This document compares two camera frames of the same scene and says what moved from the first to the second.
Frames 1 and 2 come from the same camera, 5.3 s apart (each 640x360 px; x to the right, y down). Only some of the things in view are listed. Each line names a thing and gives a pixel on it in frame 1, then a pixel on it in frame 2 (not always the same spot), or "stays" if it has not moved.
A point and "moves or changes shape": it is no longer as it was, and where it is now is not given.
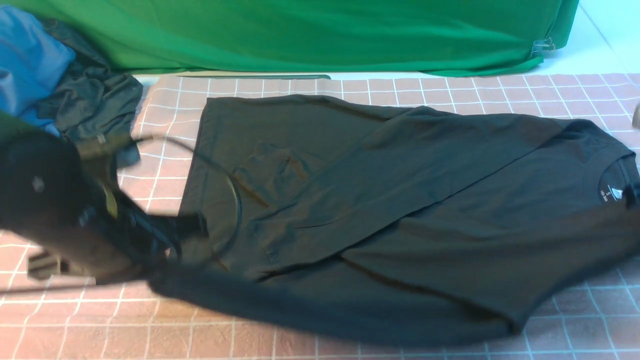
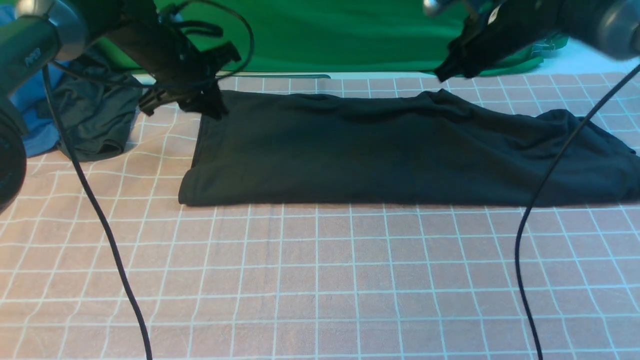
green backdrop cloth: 152,36 stays
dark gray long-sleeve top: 354,226 moves or changes shape
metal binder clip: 543,45 stays
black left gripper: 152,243 → 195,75
